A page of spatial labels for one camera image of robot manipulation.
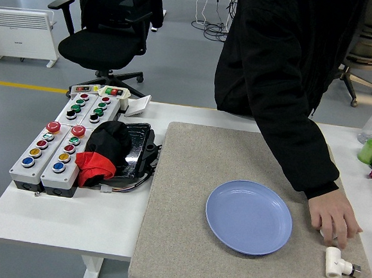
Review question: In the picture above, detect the blue plate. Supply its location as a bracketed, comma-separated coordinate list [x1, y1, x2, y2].
[202, 177, 296, 259]

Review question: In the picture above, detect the black plastic tray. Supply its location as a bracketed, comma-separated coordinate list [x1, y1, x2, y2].
[104, 119, 157, 189]

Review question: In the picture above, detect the white red-green switch box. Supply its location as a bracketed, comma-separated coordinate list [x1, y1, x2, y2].
[96, 85, 132, 111]

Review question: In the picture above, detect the grey four-button control box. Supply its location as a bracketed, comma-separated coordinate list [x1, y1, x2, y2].
[81, 93, 123, 131]
[54, 90, 100, 128]

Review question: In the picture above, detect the black office chair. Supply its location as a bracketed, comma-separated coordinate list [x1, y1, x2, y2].
[41, 0, 166, 101]

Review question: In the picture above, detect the white desk foot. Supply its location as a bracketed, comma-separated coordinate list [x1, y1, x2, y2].
[150, 8, 168, 33]

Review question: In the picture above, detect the plain white pipe tee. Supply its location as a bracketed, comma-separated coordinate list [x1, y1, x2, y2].
[318, 220, 339, 241]

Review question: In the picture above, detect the small grey switch box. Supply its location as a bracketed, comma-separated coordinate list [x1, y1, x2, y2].
[67, 83, 101, 101]

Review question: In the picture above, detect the grey emergency-stop button box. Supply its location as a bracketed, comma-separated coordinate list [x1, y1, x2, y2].
[39, 121, 93, 200]
[7, 117, 73, 196]

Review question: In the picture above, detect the black cloth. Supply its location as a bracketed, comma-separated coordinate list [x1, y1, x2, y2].
[83, 118, 135, 175]

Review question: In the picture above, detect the green cup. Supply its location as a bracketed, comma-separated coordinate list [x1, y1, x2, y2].
[356, 137, 372, 165]

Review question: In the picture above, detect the grey-brown mat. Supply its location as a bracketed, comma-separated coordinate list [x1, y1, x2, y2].
[127, 119, 372, 278]

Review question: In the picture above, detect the person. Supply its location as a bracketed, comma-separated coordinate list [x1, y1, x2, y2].
[202, 0, 372, 250]

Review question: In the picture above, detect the floor cable tangle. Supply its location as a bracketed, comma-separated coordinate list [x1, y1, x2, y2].
[190, 0, 237, 44]

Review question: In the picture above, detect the red cloth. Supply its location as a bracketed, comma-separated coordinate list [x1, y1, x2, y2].
[73, 150, 118, 191]

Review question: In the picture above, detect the wire bundle white connector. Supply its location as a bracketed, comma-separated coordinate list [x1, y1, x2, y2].
[99, 167, 154, 197]

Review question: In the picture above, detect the white panel heater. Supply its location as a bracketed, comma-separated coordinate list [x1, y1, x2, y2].
[0, 6, 63, 69]

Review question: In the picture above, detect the white pipe tee metal fitting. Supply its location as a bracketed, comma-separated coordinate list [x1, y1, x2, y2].
[323, 246, 365, 278]

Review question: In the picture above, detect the white table leg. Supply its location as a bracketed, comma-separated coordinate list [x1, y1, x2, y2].
[80, 254, 105, 278]

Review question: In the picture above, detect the flat white box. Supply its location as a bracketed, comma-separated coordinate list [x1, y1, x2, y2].
[123, 92, 153, 120]

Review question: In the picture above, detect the person's right hand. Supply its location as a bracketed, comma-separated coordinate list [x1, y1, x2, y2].
[304, 187, 367, 250]

